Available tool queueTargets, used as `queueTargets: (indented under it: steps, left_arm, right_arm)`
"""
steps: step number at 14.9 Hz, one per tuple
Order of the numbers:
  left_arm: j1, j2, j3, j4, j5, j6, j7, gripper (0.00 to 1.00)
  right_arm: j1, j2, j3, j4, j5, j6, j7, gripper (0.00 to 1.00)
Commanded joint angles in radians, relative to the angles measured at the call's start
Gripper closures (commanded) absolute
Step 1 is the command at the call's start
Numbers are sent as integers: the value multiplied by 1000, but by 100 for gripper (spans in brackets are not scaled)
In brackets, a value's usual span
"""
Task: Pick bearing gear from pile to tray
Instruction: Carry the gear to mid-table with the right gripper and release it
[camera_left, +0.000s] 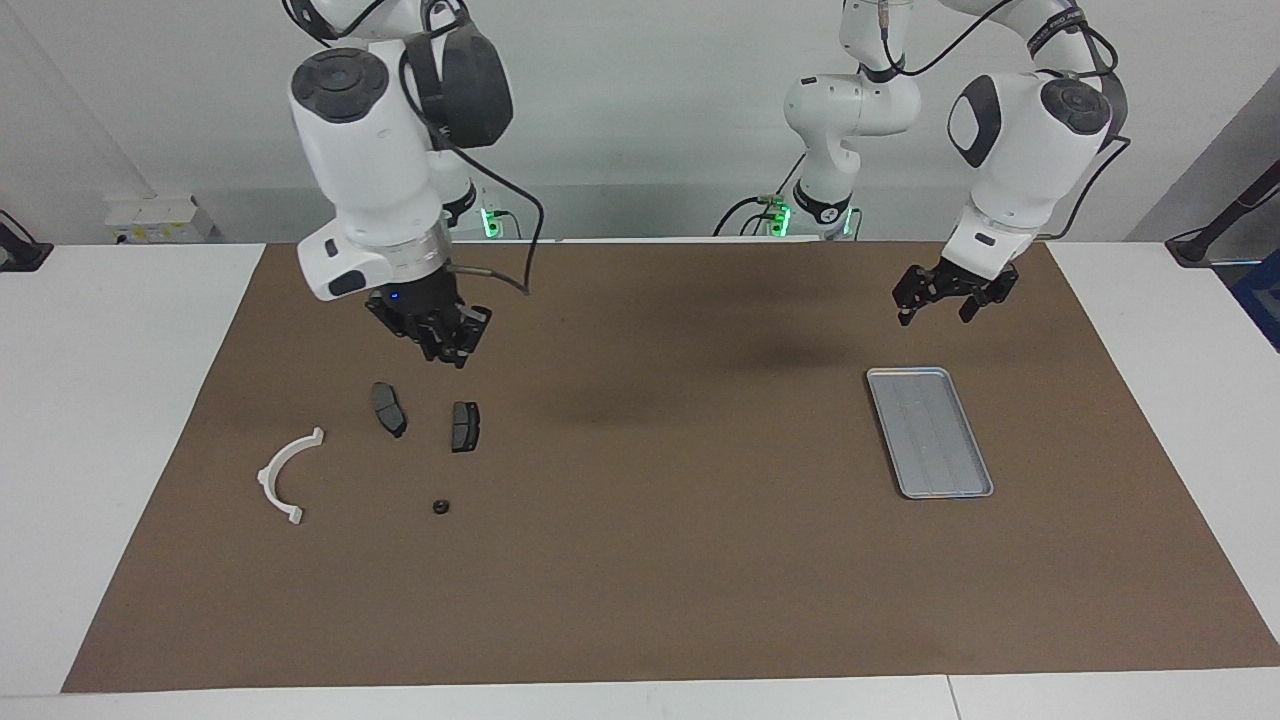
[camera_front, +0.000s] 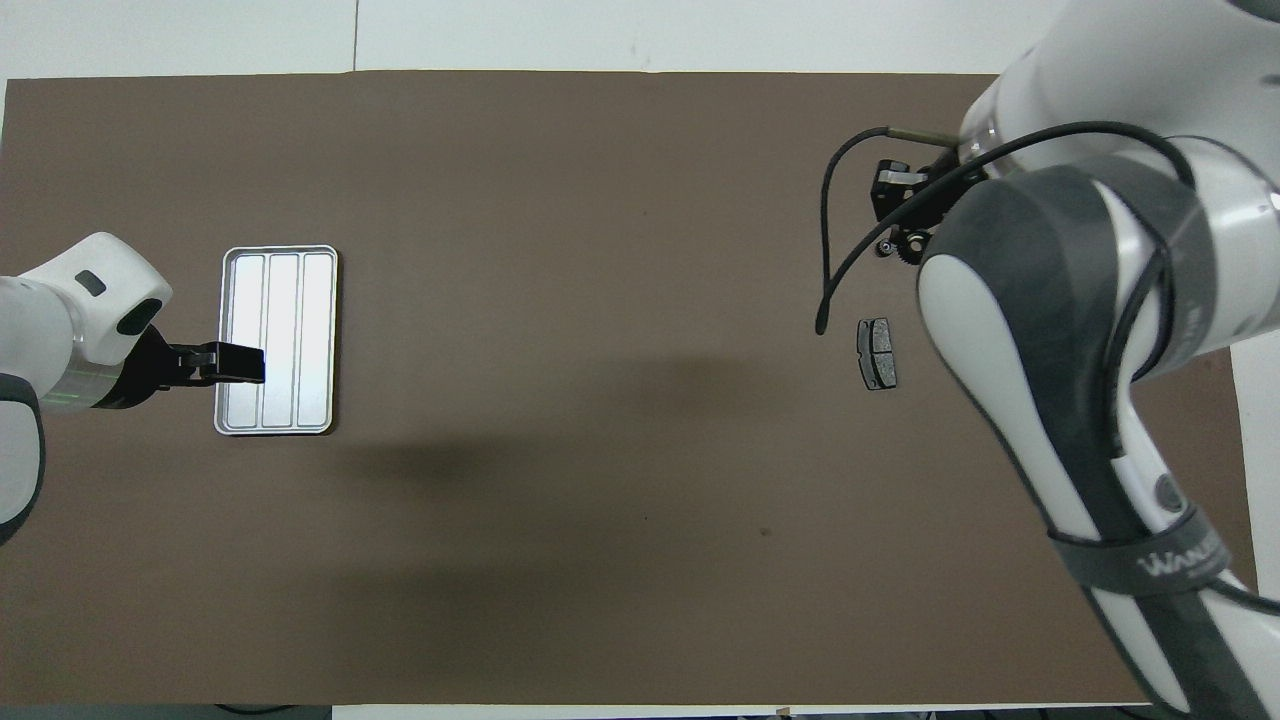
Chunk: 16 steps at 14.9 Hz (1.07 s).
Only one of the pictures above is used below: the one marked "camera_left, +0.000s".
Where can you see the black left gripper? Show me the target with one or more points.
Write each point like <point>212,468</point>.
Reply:
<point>965,280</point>

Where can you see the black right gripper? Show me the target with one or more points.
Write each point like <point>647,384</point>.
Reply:
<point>415,305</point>

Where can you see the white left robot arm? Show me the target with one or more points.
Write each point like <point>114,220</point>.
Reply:
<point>1020,140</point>

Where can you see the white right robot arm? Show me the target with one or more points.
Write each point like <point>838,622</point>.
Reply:
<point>370,150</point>

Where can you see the silver metal tray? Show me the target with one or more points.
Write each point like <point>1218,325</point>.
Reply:
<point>930,440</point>

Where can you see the rectangular dark grey brake pad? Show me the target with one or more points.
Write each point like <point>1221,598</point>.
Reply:
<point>465,428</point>

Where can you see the curved dark grey brake pad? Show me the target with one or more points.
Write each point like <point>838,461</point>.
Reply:
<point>386,405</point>

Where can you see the brown table mat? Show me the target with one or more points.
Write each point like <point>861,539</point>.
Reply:
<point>640,560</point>

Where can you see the blue crate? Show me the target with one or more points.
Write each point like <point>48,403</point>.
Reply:
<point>1262,300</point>

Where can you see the white curved plastic bracket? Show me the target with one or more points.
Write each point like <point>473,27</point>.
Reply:
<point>268,478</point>

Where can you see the black camera stand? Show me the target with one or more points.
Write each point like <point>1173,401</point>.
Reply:
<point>1195,245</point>

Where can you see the white wall socket box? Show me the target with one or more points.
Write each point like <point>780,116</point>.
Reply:
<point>150,215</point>

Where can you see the black clamp mount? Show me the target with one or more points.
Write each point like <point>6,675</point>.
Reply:
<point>25,255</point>

